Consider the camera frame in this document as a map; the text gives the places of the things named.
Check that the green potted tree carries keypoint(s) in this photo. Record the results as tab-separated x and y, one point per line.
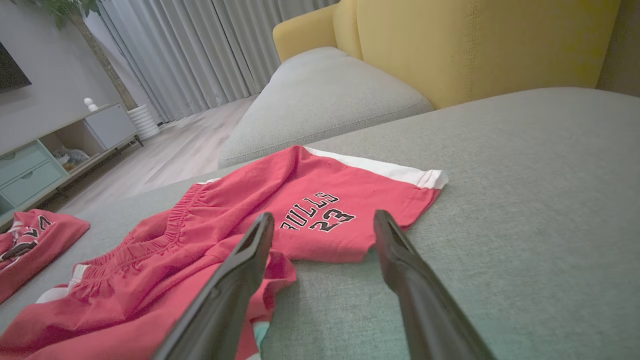
65	7

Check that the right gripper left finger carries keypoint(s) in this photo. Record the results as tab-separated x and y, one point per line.
225	310

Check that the white ribbed plant pot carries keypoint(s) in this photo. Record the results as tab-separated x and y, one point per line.
144	122

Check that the TV cabinet with drawers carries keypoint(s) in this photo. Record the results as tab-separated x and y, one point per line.
30	170

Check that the yellow sofa backrest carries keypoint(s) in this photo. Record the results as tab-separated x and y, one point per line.
450	45

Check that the black television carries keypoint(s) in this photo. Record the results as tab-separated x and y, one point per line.
10	72

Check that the red Bulls shorts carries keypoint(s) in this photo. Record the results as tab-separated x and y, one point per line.
250	200

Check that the clutter in cabinet shelf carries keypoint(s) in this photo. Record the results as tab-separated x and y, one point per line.
70	157

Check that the grey pleated curtains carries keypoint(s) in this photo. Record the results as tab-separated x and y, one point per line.
190	50

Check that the small white figurine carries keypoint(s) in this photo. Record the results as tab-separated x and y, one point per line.
91	105

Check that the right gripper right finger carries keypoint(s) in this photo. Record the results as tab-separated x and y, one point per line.
430	320

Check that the red Bulls jersey white sleeves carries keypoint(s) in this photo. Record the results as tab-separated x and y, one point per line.
50	240

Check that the grey sofa seat cushion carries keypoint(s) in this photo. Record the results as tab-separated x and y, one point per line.
320	100

